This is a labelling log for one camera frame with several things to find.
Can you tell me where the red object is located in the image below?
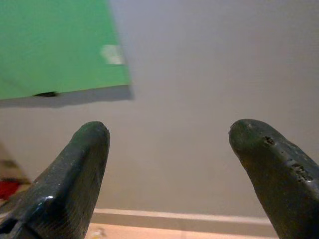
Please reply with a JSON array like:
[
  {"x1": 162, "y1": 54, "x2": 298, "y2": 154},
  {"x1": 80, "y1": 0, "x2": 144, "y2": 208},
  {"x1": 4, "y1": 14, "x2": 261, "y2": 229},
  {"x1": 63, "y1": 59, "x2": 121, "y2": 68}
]
[{"x1": 0, "y1": 180, "x2": 21, "y2": 200}]

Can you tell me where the green wall board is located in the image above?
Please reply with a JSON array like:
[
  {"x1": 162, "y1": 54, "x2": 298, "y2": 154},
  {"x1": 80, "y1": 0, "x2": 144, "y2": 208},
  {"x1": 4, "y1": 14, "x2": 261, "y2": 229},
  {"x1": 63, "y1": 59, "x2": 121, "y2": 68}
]
[{"x1": 0, "y1": 0, "x2": 132, "y2": 101}]

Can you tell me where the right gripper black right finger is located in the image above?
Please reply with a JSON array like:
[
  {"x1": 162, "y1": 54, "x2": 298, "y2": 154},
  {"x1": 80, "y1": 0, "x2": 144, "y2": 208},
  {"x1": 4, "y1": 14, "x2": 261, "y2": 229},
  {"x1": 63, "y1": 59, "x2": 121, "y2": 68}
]
[{"x1": 228, "y1": 119, "x2": 319, "y2": 239}]

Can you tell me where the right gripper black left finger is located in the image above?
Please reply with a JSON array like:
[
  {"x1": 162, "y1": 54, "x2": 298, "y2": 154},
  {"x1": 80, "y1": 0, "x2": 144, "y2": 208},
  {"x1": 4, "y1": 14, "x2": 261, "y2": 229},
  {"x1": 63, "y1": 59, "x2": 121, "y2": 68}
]
[{"x1": 0, "y1": 121, "x2": 111, "y2": 239}]

